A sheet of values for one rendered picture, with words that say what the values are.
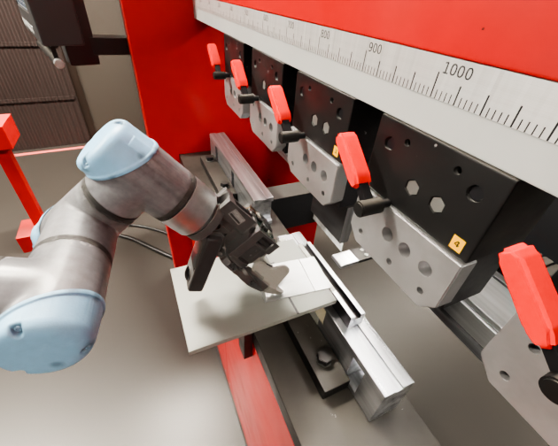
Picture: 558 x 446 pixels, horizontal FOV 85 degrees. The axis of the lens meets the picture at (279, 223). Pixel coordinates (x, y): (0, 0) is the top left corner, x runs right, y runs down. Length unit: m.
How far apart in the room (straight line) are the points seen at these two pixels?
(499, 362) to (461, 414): 1.45
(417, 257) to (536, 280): 0.13
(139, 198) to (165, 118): 0.91
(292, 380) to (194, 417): 0.96
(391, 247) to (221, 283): 0.33
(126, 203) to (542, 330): 0.38
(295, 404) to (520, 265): 0.45
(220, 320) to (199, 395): 1.06
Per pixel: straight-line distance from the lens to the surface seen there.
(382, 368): 0.56
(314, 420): 0.60
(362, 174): 0.34
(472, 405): 1.83
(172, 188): 0.38
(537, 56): 0.27
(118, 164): 0.36
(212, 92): 1.28
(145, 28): 1.21
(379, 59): 0.37
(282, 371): 0.63
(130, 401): 1.63
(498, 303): 0.74
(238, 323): 0.52
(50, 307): 0.31
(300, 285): 0.58
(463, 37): 0.31
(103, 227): 0.40
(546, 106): 0.27
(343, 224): 0.50
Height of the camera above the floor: 1.44
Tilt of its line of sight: 38 degrees down
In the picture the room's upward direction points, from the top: 5 degrees clockwise
